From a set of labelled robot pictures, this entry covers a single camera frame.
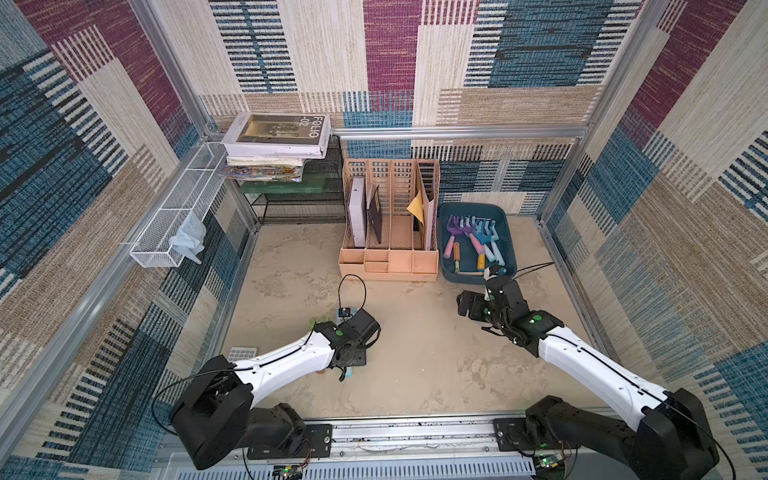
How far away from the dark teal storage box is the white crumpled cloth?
69cm

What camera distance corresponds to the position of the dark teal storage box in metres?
1.05

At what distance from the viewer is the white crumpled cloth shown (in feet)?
2.18

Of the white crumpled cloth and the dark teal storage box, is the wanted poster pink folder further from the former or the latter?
the white crumpled cloth

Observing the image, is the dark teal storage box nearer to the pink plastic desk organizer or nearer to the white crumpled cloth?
the pink plastic desk organizer

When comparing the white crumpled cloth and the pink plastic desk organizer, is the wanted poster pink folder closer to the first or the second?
the pink plastic desk organizer

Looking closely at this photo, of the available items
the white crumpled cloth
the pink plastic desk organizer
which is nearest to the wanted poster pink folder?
the pink plastic desk organizer

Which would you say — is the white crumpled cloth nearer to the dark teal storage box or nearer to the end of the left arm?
the end of the left arm
